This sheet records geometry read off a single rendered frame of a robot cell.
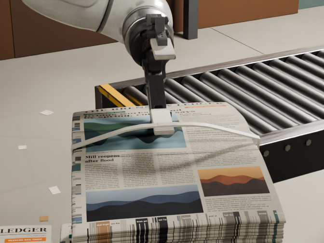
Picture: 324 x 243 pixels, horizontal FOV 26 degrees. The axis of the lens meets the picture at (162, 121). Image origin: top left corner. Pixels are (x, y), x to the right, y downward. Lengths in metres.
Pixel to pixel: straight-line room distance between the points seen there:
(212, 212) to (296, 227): 1.97
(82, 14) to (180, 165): 0.38
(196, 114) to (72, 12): 0.29
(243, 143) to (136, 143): 0.16
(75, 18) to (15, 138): 2.41
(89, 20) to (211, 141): 0.34
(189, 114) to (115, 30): 0.22
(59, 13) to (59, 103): 2.77
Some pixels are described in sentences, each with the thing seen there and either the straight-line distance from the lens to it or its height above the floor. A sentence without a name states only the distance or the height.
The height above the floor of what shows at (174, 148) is 1.08.
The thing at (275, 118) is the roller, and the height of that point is 0.80.
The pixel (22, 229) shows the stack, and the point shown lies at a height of 0.83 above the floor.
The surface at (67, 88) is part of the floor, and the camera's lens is 4.24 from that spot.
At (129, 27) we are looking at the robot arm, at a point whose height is 1.20.
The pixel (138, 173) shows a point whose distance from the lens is 1.01.
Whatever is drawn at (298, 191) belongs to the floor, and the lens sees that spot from 3.16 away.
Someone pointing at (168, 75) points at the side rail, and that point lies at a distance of 2.14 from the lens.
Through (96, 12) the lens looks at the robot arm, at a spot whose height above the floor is 1.21.
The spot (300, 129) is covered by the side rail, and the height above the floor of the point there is 0.80.
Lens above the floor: 1.55
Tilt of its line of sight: 24 degrees down
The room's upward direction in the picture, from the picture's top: straight up
